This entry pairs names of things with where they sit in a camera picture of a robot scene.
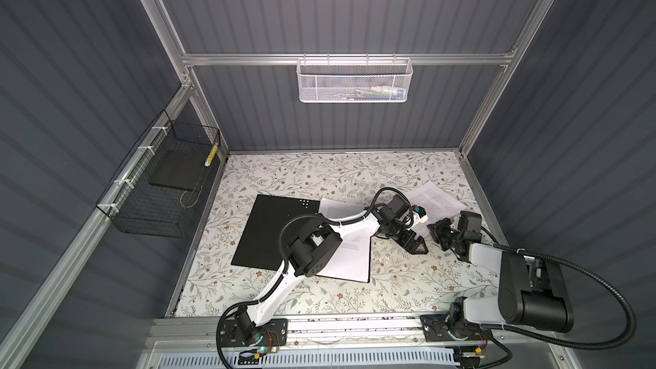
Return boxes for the white wire basket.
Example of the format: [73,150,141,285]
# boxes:
[296,57,413,104]

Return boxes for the black wire basket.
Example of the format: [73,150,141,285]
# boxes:
[97,111,221,238]

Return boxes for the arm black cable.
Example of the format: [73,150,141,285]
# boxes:
[481,224,637,369]
[214,186,411,369]

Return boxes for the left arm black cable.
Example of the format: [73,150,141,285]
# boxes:
[214,186,411,369]

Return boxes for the pens in white basket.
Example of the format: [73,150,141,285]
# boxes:
[335,86,407,102]

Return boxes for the black pad in basket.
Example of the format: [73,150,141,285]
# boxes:
[149,150,207,191]

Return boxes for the yellow marker in black basket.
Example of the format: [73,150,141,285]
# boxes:
[204,143,219,167]

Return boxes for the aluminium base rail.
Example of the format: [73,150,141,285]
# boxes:
[148,309,560,355]

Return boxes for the printed sheet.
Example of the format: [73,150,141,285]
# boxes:
[406,182,466,239]
[319,198,378,283]

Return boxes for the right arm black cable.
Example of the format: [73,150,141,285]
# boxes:
[481,224,637,369]

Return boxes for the floral table mat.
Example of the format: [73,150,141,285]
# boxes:
[173,151,498,318]

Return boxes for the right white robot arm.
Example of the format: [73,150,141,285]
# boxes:
[428,211,574,340]

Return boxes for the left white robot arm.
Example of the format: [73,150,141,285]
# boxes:
[221,187,428,346]

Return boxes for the grey folder with black inside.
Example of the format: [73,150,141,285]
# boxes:
[231,195,320,271]

